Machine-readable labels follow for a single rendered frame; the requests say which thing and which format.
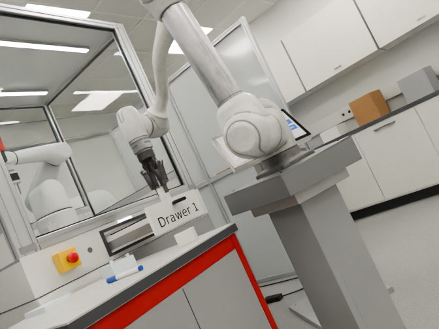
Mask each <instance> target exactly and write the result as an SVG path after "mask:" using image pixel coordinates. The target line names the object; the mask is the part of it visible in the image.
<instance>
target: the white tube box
mask: <svg viewBox="0 0 439 329"><path fill-rule="evenodd" d="M136 265H137V262H136V260H135V258H134V256H133V255H130V256H129V257H125V258H121V259H120V260H117V261H116V262H114V264H113V265H110V264H109V265H107V266H105V267H103V268H101V269H99V272H100V274H101V277H102V278H103V279H107V278H109V277H112V276H114V275H117V274H120V273H122V272H124V271H126V270H128V269H130V268H132V267H134V266H136Z"/></svg>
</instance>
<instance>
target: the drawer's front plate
mask: <svg viewBox="0 0 439 329"><path fill-rule="evenodd" d="M183 196H185V197H186V199H185V200H183V201H181V202H179V203H177V204H172V201H173V200H176V199H178V198H181V197H183ZM193 203H194V204H195V206H196V208H197V209H199V210H197V211H195V210H196V208H195V206H194V204H193ZM188 207H189V209H188V210H189V212H190V214H189V212H188V210H187V208H188ZM184 209H185V210H186V211H187V212H186V213H185V214H183V213H182V210H184ZM180 211H181V214H182V218H181V217H180V216H181V215H180V216H179V218H180V219H178V218H177V216H178V215H179V214H180ZM144 212H145V214H146V216H147V218H148V221H149V223H150V226H151V228H152V230H153V232H154V234H155V236H158V235H160V234H162V233H164V232H166V231H168V230H170V229H172V228H174V227H177V226H178V225H181V224H182V223H185V222H187V221H189V220H191V219H193V218H195V217H197V216H199V215H201V214H203V213H204V211H203V208H202V206H201V204H200V202H199V199H198V198H197V195H196V193H195V191H194V190H193V189H192V190H190V191H187V192H184V193H182V194H180V195H177V196H174V197H172V198H169V199H166V200H164V201H161V202H158V203H157V204H153V205H151V206H148V207H147V208H144ZM177 212H178V213H179V214H177ZM175 214H176V215H177V216H176V215H175ZM187 214H188V215H187ZM170 215H173V216H174V217H175V219H176V221H175V222H172V221H171V218H172V217H173V216H171V217H170ZM184 215H187V216H184ZM168 216H169V217H168ZM160 217H163V218H164V219H165V222H166V225H165V226H164V227H162V228H161V225H162V226H163V225H164V224H165V222H164V220H163V219H162V218H160ZM166 217H168V218H167V219H168V222H169V224H168V222H167V219H166ZM157 218H160V219H159V220H160V223H161V225H160V224H159V221H158V219H157Z"/></svg>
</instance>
